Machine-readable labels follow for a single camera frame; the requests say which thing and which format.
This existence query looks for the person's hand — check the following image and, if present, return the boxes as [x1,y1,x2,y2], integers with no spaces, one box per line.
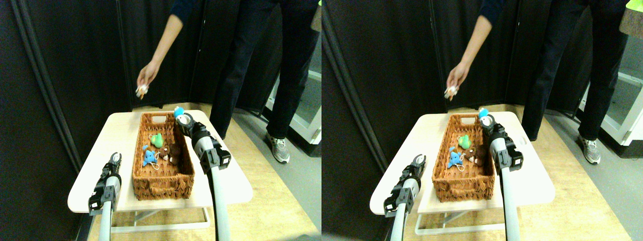
[136,60,160,99]
[445,61,471,100]

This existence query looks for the low white table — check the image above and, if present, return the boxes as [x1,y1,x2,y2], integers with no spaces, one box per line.
[370,112,556,236]
[68,110,253,234]

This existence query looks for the brown wicker basket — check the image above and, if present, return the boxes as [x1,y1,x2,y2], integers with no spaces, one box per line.
[133,112,195,200]
[432,114,495,202]

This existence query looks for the grey curtain stand pole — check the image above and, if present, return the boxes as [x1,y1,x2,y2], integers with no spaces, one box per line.
[10,0,83,174]
[321,8,390,175]

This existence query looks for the person's legs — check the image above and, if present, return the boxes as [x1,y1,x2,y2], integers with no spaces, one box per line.
[521,0,631,165]
[208,0,322,164]

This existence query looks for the white shelf unit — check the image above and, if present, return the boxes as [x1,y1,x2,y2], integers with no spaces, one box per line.
[264,50,322,146]
[578,40,643,146]

